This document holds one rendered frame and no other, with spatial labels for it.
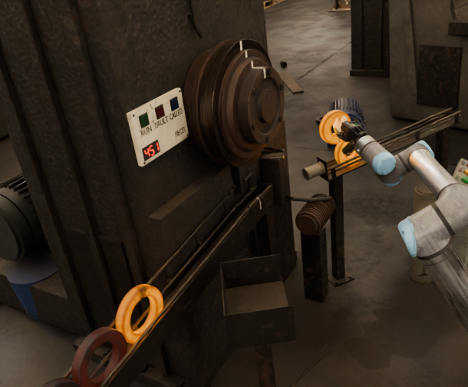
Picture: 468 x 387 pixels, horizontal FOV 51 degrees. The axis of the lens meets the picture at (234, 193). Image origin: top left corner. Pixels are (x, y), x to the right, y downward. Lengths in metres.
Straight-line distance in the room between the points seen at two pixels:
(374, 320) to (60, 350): 1.52
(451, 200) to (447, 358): 0.92
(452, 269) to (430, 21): 2.95
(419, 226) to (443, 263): 0.14
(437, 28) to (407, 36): 0.25
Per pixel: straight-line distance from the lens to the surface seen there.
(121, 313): 1.55
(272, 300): 1.68
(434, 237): 1.64
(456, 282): 1.71
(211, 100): 1.68
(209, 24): 1.93
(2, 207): 2.67
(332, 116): 2.27
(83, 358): 1.47
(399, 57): 4.55
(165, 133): 1.70
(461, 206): 1.65
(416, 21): 4.42
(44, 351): 2.71
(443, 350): 2.40
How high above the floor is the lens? 1.70
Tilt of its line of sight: 28 degrees down
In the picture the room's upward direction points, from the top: 8 degrees counter-clockwise
